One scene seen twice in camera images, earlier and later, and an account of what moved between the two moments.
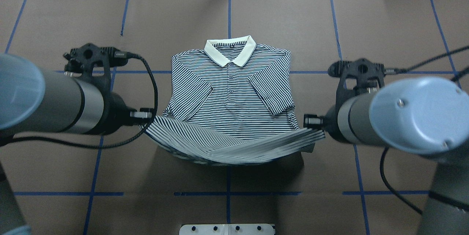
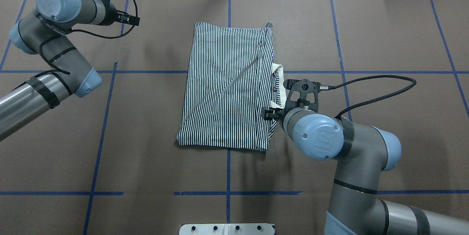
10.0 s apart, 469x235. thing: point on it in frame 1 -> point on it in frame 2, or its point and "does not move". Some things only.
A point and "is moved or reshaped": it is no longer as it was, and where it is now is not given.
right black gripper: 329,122 -> 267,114
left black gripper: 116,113 -> 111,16
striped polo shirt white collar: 232,102 is moved or reshaped
